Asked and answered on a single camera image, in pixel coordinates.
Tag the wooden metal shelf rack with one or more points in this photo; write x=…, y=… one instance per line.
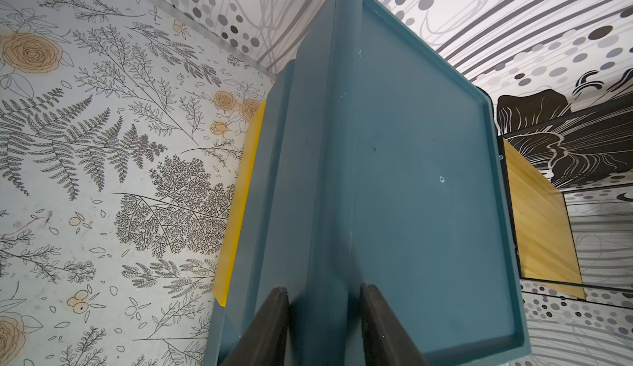
x=546, y=248

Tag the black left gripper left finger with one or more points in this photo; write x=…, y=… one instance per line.
x=264, y=342

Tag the teal drawer cabinet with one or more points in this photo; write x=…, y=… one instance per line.
x=377, y=163

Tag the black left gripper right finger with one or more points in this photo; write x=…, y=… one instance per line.
x=385, y=340

